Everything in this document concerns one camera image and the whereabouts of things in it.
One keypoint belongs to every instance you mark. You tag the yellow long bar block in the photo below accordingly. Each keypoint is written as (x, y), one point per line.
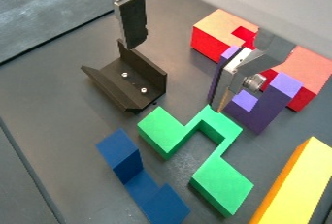
(297, 189)

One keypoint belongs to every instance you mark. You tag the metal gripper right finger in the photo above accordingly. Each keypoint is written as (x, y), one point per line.
(240, 72)

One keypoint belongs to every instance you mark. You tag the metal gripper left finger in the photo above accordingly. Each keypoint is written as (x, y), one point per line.
(130, 12)

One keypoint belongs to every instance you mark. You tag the green zigzag block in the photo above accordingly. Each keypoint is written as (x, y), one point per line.
(197, 153)

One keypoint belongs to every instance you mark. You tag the blue U-shaped block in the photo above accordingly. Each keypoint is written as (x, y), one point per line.
(158, 201)

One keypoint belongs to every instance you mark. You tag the purple U-shaped block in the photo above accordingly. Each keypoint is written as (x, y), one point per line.
(256, 112)

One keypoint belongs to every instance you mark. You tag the red board with slots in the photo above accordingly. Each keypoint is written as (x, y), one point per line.
(223, 30)

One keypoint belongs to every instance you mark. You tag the black angled bracket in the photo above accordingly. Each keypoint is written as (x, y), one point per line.
(131, 80)

